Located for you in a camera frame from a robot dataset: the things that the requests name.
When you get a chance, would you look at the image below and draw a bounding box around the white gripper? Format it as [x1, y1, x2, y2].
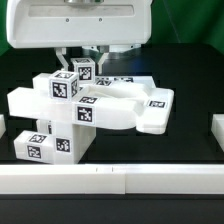
[6, 0, 153, 74]

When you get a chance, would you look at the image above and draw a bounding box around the white tagged cube nut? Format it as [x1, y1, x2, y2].
[71, 58, 95, 83]

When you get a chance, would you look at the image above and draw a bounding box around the white chair back frame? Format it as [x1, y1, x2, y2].
[7, 73, 174, 134]

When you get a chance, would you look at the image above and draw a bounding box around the white chair seat part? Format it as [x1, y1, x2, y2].
[51, 88, 96, 164]

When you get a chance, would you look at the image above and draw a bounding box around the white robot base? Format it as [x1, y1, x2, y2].
[82, 44, 141, 60]

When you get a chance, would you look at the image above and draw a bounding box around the white part at left edge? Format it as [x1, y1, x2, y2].
[0, 114, 6, 139]

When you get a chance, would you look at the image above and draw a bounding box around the white part at edge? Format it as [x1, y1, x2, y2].
[0, 114, 6, 139]
[211, 114, 224, 152]

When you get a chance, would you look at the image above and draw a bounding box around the white part at right edge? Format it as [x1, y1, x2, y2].
[211, 114, 224, 152]

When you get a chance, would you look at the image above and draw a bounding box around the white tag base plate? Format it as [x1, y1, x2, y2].
[95, 76, 156, 88]

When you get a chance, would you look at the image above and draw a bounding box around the white front fence rail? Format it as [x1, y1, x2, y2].
[0, 164, 224, 194]

